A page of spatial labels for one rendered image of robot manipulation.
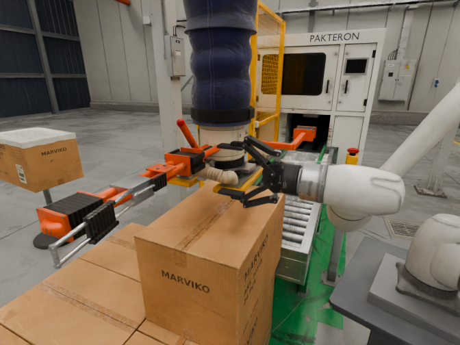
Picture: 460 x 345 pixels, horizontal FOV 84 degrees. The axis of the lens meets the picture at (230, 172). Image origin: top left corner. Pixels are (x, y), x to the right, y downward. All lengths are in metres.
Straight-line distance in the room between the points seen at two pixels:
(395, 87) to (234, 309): 9.43
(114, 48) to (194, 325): 12.88
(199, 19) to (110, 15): 12.74
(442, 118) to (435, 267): 0.48
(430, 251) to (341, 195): 0.51
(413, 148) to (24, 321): 1.49
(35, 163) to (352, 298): 2.25
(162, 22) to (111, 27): 11.24
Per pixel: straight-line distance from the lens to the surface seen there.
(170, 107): 2.35
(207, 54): 0.87
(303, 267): 1.50
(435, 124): 0.78
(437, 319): 1.08
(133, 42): 12.79
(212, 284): 0.88
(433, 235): 1.03
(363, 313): 1.03
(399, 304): 1.06
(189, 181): 0.91
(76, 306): 1.40
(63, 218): 0.50
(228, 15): 0.87
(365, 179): 0.59
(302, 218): 1.90
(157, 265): 0.98
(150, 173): 0.68
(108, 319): 1.29
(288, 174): 0.61
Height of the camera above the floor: 1.46
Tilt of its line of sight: 20 degrees down
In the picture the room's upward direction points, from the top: straight up
